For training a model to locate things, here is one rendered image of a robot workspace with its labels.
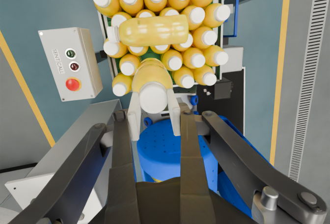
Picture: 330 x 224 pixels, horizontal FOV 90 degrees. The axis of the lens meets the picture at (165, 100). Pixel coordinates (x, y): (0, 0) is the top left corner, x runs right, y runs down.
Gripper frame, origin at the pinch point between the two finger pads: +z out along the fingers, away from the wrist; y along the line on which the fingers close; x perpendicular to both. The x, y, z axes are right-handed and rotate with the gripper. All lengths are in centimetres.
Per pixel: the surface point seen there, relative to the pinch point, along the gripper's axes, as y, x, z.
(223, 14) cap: 21.2, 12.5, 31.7
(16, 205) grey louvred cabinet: -133, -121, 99
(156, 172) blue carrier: -1.7, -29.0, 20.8
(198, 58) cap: 14.3, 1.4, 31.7
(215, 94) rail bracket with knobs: 23.8, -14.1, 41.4
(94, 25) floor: -45, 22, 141
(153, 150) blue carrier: -2.1, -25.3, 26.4
